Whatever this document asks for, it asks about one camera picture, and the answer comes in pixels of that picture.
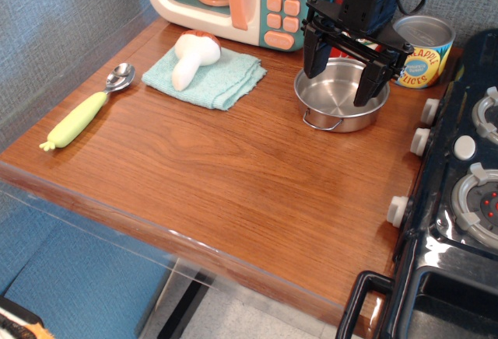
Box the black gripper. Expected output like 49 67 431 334
302 0 413 107

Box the yellow handled metal spoon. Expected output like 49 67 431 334
39 63 135 152

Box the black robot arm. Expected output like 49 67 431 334
302 0 414 107

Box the small steel pot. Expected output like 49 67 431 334
294 58 390 133

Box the black toy stove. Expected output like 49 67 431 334
336 29 497 338

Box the tomato sauce can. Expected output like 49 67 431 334
330 0 381 58

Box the pineapple slices can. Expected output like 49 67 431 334
391 15 455 89

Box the teal folded cloth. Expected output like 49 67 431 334
142 48 267 111

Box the plush white mushroom toy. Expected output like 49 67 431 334
171 30 221 91

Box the orange and black object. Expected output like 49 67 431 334
1 296 54 339

